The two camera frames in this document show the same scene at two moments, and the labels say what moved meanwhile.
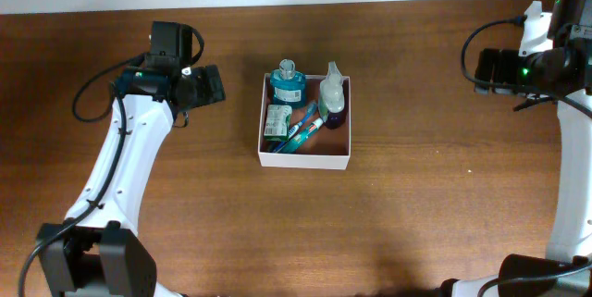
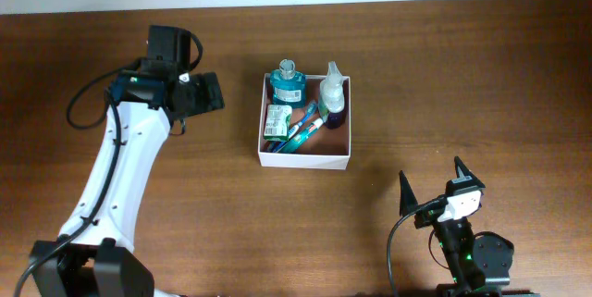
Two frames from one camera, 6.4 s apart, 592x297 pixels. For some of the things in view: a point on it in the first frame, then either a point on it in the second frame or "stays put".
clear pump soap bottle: x=331 y=103 stays put
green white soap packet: x=277 y=122 stays put
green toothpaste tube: x=297 y=141 stays put
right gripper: x=505 y=61 -> x=408 y=201
